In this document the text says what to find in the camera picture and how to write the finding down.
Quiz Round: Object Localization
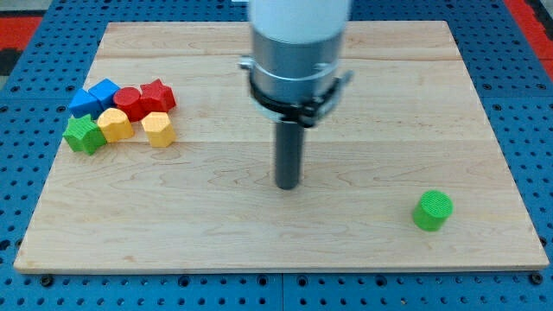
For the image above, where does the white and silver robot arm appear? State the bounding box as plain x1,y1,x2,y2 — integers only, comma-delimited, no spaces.
240,0,352,128

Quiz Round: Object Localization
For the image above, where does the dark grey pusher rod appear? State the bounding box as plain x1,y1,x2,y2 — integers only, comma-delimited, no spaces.
275,123,304,190

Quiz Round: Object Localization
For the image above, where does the yellow hexagon block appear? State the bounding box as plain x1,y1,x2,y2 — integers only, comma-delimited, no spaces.
141,111,176,148

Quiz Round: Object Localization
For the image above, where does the red star block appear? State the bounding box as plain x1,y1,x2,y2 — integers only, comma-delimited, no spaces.
140,79,176,113

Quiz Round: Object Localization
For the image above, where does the green star block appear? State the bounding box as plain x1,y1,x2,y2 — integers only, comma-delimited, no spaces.
62,114,107,156

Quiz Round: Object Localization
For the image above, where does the green cylinder block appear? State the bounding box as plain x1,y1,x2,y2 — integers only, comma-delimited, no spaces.
412,190,454,232

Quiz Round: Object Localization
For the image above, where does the blue cube block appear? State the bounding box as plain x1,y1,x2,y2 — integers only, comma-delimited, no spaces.
88,79,120,109

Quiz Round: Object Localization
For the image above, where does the yellow heart block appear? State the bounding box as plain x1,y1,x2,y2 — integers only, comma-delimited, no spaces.
97,108,135,143

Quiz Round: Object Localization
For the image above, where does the black clamp ring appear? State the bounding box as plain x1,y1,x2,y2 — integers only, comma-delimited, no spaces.
247,73,343,129

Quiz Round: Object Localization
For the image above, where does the red cylinder block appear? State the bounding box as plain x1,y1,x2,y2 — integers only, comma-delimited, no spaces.
113,87,145,122

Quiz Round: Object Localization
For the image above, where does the light wooden board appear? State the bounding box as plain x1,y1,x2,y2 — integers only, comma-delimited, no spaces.
14,21,550,275

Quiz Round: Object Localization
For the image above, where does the blue triangle block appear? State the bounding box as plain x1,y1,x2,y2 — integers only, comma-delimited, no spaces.
68,89,103,119

